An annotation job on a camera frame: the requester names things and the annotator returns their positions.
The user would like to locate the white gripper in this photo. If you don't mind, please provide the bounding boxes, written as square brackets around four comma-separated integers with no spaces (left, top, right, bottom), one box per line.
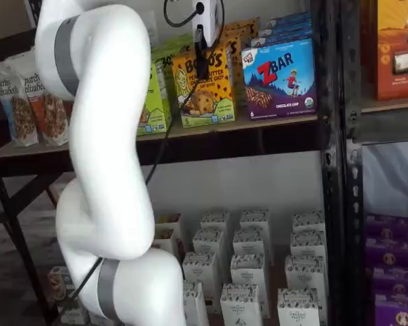
[192,0,224,77]

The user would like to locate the green Bobo's apple pie box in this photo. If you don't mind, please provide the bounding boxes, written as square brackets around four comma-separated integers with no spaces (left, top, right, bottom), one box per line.
[152,46,183,65]
[135,62,173,137]
[163,33,194,52]

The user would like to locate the orange Bobo's oat bites box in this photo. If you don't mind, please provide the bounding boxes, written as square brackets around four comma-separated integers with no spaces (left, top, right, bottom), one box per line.
[224,32,243,106]
[171,50,239,129]
[224,18,260,45]

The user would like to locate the wooden shelf board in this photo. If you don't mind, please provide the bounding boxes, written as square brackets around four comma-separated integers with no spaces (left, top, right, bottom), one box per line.
[0,113,319,160]

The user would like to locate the purple ZBar box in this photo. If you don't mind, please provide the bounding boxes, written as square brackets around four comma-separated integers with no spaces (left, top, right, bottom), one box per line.
[254,24,313,40]
[268,12,310,21]
[263,16,312,30]
[241,33,318,120]

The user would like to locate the white patterned pantry box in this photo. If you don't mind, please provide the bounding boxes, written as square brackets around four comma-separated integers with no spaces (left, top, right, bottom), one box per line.
[200,212,231,235]
[182,280,210,326]
[292,211,326,237]
[239,210,271,237]
[284,255,327,296]
[192,229,229,259]
[182,253,222,302]
[229,253,271,306]
[290,230,327,261]
[220,283,265,326]
[233,229,272,262]
[277,288,322,326]

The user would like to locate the yellow label granola box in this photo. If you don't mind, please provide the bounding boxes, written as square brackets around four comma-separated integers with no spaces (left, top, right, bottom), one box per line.
[152,228,186,266]
[155,213,184,235]

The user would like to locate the black metal shelf rack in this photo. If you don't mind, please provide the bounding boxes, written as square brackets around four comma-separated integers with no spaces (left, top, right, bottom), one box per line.
[0,0,350,326]

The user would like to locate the large orange brown box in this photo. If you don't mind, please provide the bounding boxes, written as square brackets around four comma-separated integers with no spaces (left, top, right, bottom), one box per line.
[375,0,408,101]

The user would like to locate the purple snack box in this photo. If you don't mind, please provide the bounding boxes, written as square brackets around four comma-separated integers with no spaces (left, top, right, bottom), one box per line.
[372,266,408,302]
[365,213,408,242]
[373,295,408,326]
[365,237,408,269]

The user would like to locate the orange label granola bag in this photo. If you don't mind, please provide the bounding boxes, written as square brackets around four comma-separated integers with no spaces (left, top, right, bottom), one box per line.
[20,64,71,147]

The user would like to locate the blue label granola bag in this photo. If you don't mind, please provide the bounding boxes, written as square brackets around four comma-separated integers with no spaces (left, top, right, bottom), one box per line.
[0,62,39,147]

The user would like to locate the neighbouring rack wooden board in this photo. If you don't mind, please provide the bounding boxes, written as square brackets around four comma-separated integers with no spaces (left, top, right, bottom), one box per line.
[360,97,408,115]

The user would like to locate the neighbouring black metal rack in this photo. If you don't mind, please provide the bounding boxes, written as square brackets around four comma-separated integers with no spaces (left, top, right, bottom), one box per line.
[339,0,408,326]

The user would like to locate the Purely Elizabeth small boxes group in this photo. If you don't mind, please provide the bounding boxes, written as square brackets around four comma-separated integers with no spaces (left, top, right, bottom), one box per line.
[149,217,327,326]

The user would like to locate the translucent plastic sheet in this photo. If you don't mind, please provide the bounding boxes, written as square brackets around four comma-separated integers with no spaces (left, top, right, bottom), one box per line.
[362,141,408,218]

